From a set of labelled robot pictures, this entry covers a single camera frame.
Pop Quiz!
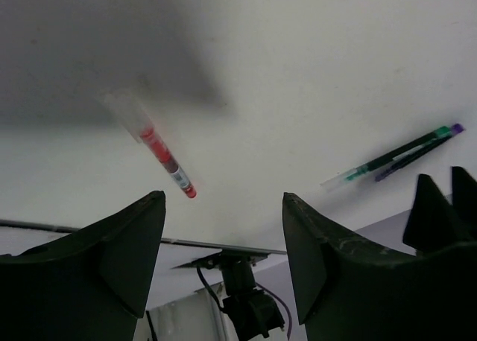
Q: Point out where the red gel pen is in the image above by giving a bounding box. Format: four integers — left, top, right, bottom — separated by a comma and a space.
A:
104, 91, 197, 199

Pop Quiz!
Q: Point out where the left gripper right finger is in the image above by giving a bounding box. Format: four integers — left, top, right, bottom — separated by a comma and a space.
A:
282, 193, 476, 340

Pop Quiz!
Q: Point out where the green gel pen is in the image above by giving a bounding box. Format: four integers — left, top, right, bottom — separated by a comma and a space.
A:
320, 126, 452, 190

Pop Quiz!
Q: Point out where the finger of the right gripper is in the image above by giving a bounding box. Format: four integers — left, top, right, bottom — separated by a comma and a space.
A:
452, 166, 476, 237
402, 174, 459, 250

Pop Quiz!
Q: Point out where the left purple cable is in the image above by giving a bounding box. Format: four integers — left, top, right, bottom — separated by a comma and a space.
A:
260, 284, 295, 337

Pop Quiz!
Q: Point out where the purple gel pen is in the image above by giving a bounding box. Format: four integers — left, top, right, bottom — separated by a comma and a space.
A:
374, 124, 465, 182

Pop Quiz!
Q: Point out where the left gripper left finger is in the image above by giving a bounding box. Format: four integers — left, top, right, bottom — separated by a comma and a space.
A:
1, 191, 165, 340

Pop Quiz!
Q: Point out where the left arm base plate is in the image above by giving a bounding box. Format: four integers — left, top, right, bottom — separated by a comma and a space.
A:
171, 240, 288, 270

